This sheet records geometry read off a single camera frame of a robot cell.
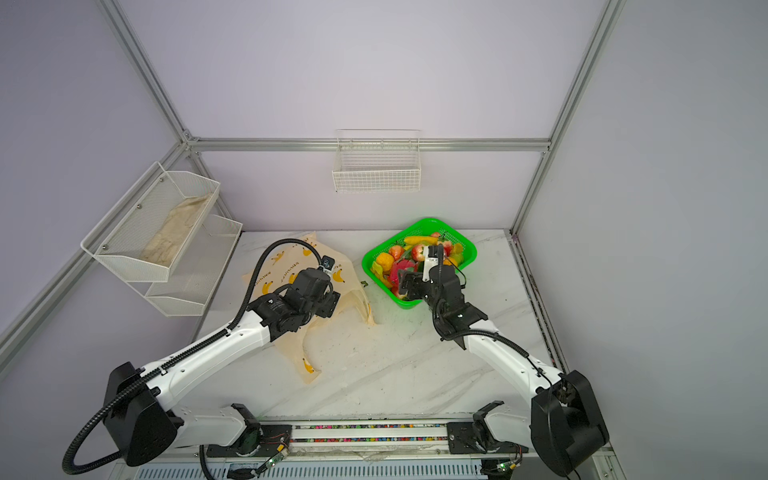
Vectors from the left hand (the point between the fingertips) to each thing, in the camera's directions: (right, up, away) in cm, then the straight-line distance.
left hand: (318, 291), depth 81 cm
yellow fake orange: (+18, +8, +17) cm, 27 cm away
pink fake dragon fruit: (+21, +3, +12) cm, 24 cm away
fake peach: (+22, +11, +20) cm, 32 cm away
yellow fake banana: (+31, +16, +26) cm, 43 cm away
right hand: (+25, +6, +1) cm, 25 cm away
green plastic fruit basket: (+34, +21, +33) cm, 52 cm away
